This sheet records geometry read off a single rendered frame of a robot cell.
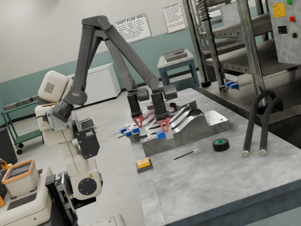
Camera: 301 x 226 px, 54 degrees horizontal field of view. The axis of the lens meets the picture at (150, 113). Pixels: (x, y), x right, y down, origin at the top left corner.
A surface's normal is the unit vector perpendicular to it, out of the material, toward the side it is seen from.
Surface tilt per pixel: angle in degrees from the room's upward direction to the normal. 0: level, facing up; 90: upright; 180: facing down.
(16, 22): 90
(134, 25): 90
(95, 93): 90
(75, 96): 75
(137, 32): 90
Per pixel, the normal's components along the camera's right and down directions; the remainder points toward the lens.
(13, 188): 0.27, 0.22
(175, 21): -0.06, 0.28
